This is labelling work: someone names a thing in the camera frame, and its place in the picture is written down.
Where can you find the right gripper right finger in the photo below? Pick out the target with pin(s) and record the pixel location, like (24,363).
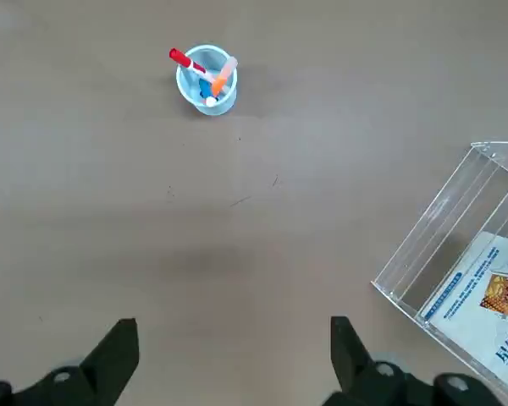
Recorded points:
(360,380)

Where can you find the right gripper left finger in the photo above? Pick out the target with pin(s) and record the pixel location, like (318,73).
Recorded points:
(93,380)

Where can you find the blue and white book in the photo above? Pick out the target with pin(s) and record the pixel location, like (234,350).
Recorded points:
(482,338)

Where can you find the clear acrylic storage rack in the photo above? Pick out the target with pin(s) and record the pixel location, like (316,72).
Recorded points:
(432,220)

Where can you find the pale blue pen cup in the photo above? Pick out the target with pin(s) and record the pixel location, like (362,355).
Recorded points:
(226,103)

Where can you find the blue marker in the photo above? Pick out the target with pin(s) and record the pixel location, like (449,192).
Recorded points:
(204,89)

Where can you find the orange marker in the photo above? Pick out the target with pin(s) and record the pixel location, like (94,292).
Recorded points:
(222,78)

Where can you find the red capped marker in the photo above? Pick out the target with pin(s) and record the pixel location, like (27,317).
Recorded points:
(180,57)

